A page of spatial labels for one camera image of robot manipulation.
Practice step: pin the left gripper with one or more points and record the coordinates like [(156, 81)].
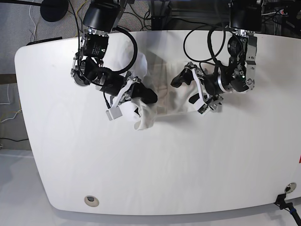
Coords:
[(206, 90)]

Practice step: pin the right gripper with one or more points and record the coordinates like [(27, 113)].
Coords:
[(112, 85)]

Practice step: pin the white printed T-shirt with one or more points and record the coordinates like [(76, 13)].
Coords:
[(160, 59)]

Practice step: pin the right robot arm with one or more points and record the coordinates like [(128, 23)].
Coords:
[(101, 18)]

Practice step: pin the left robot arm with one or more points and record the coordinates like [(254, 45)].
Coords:
[(212, 77)]

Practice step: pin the silver table grommet left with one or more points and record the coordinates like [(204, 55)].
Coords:
[(91, 201)]

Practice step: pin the silver table grommet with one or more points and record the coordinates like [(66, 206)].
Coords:
[(290, 187), (91, 201)]

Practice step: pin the black round stand base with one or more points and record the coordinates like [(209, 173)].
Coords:
[(53, 10)]

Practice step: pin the silver table grommet right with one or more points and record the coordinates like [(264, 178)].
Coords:
[(290, 187)]

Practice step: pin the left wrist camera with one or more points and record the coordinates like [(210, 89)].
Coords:
[(201, 108)]

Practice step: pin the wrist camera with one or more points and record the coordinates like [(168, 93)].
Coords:
[(201, 108), (113, 113)]

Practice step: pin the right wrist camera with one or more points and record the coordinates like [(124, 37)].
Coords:
[(113, 113)]

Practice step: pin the black metal frame post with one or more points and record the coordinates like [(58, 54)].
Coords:
[(159, 11)]

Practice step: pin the black clamp with cable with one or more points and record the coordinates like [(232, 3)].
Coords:
[(288, 206)]

